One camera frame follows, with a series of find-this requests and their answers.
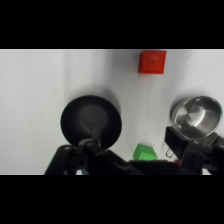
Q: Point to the green cube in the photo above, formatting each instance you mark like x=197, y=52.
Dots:
x=144, y=153

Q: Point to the silver metal pot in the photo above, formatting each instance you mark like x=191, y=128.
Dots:
x=196, y=116

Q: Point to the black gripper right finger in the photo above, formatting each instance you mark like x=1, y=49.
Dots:
x=186, y=154

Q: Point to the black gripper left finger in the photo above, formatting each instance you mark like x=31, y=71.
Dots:
x=96, y=154

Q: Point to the black bowl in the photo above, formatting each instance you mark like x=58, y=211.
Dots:
x=90, y=120

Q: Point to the red cube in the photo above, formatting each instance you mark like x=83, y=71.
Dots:
x=152, y=62

